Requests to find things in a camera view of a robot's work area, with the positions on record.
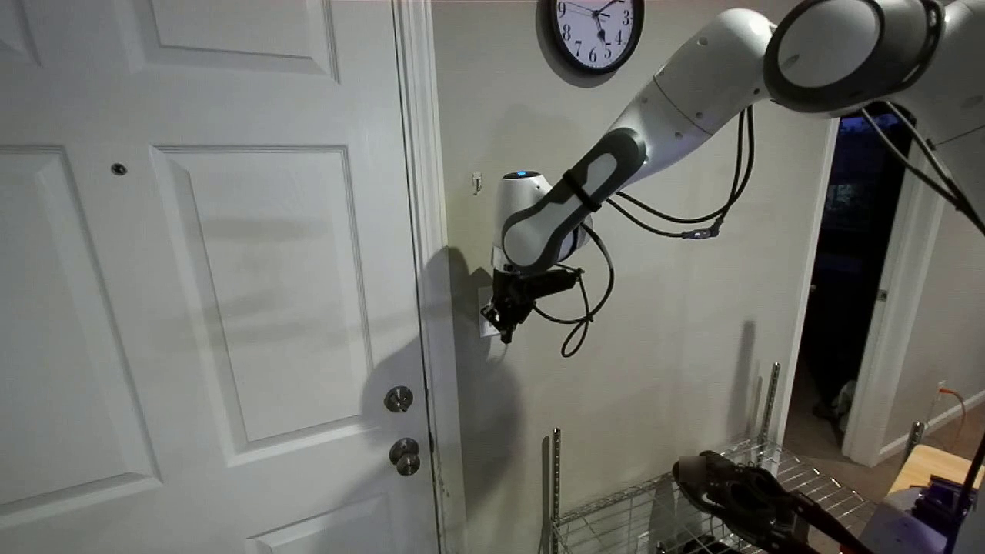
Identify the white open interior door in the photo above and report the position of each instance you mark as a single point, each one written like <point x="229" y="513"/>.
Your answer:
<point x="908" y="307"/>

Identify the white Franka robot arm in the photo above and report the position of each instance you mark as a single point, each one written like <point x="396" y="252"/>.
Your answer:
<point x="709" y="78"/>

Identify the purple object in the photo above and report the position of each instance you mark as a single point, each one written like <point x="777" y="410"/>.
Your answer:
<point x="925" y="513"/>

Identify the black curved pole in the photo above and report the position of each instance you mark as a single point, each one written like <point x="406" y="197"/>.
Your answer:
<point x="974" y="480"/>

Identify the black rimmed wall clock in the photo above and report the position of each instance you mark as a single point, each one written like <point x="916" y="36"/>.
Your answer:
<point x="593" y="31"/>

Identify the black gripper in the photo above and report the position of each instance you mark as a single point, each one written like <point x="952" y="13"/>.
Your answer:
<point x="527" y="285"/>

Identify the silver deadbolt lock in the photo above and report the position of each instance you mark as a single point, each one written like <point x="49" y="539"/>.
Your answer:
<point x="399" y="397"/>

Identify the silver door knob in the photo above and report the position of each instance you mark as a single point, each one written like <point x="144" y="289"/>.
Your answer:
<point x="405" y="456"/>

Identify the tan cardboard box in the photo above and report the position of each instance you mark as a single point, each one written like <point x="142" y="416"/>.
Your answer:
<point x="932" y="465"/>

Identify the white door frame trim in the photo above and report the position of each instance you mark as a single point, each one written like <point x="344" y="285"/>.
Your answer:
<point x="433" y="205"/>

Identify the white panelled door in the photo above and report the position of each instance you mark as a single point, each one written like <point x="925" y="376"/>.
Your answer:
<point x="204" y="286"/>

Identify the black bulky object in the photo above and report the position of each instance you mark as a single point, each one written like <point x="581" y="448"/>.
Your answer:
<point x="744" y="495"/>

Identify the small dark door peephole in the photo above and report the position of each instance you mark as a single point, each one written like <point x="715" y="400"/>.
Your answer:
<point x="117" y="169"/>

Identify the small metal wall hook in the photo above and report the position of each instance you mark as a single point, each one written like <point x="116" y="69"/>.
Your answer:
<point x="474" y="186"/>

